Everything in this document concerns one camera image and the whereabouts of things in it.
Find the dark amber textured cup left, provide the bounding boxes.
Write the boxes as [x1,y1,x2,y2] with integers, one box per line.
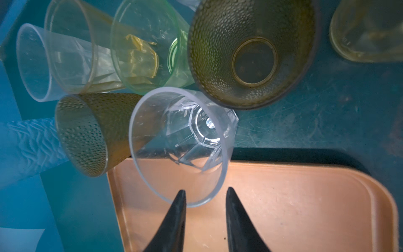
[55,93,142,177]

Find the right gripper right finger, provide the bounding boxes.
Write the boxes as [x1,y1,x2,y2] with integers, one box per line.
[226,187,270,252]

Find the clear faceted glass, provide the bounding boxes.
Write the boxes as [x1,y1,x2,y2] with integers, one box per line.
[177,0,201,12]
[16,23,67,102]
[129,87,239,208]

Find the frosted blue tall cup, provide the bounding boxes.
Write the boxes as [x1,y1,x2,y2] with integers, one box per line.
[1,118,69,188]

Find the green clear cup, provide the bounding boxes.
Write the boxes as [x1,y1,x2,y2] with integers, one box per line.
[110,1,194,95]

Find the yellow ribbed glass front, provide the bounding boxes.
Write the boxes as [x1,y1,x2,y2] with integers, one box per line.
[329,0,403,63]

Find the orange plastic tray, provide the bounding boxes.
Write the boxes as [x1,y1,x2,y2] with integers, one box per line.
[106,157,400,252]

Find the tall amber clear cup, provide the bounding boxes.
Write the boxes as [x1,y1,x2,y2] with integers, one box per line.
[44,1,124,94]

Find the dark amber textured cup right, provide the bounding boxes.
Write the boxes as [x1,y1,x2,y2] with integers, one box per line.
[188,1,320,110]

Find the dark amber textured cup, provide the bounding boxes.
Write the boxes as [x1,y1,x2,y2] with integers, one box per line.
[55,93,142,177]
[188,1,320,110]

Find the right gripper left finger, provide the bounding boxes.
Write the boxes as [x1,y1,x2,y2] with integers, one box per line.
[144,190,187,252]

